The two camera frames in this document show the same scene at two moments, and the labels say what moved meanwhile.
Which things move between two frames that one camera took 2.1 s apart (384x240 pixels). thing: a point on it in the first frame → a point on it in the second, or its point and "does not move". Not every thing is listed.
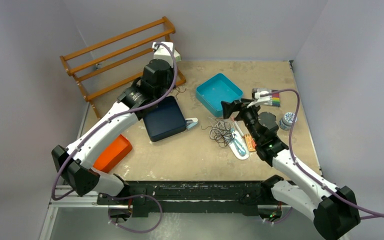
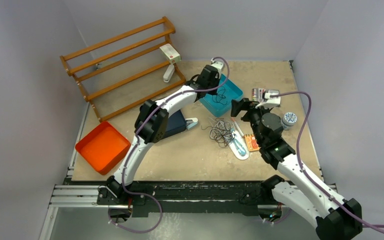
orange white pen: [239, 131] does not move
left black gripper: [172, 76] → [216, 80]
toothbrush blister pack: [239, 146] does not move
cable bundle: [222, 131] does not move
